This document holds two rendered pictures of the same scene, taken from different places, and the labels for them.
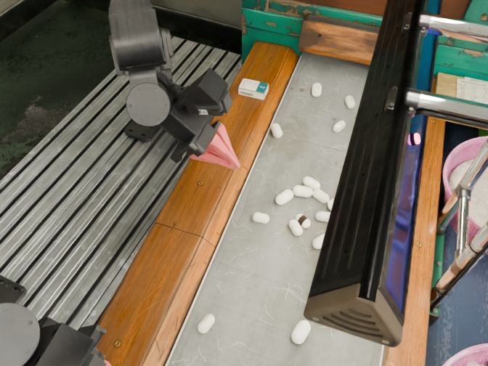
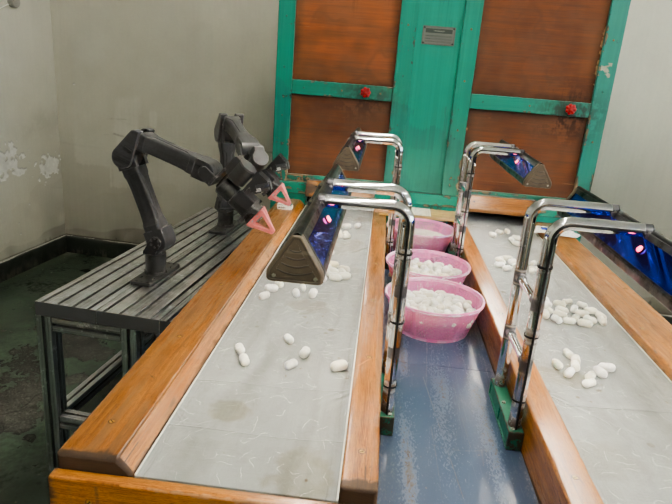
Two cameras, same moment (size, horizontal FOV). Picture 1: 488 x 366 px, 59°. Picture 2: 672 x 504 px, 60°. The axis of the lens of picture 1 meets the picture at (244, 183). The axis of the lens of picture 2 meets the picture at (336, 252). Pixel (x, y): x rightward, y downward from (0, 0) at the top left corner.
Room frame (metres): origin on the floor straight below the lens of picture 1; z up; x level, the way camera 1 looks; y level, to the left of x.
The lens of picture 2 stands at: (-1.53, 0.38, 1.33)
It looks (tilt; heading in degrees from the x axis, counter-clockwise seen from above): 18 degrees down; 345
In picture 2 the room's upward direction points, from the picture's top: 5 degrees clockwise
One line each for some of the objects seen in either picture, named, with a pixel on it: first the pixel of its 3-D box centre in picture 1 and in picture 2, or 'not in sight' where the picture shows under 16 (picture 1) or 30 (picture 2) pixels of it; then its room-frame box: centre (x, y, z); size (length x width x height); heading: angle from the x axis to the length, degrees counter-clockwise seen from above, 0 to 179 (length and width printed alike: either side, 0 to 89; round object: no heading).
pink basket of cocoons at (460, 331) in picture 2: not in sight; (432, 310); (-0.20, -0.27, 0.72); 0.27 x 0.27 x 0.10
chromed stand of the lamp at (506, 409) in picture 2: not in sight; (565, 323); (-0.66, -0.32, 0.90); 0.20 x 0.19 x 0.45; 161
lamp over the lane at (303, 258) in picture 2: not in sight; (321, 208); (-0.50, 0.13, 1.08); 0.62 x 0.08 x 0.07; 161
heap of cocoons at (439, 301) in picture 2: not in sight; (431, 312); (-0.19, -0.27, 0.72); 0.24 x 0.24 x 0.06
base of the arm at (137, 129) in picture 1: (155, 99); (225, 218); (0.80, 0.21, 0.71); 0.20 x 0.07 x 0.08; 156
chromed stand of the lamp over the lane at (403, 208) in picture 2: not in sight; (355, 301); (-0.53, 0.05, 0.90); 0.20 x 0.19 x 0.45; 161
